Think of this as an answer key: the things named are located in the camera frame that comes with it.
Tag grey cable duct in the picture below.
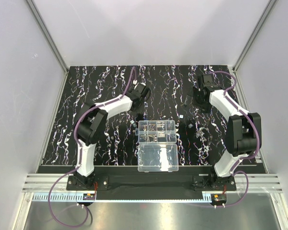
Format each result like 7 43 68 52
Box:
33 191 212 204

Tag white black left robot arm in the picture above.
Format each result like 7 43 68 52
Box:
71 83 151 188

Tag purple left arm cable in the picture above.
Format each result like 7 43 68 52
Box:
48 66 139 227

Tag aluminium frame profile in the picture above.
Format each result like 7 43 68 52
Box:
25 0 69 74

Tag clear plastic organizer box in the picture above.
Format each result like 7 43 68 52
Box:
137 120 179 173

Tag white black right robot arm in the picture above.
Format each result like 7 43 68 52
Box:
184 73 262 189

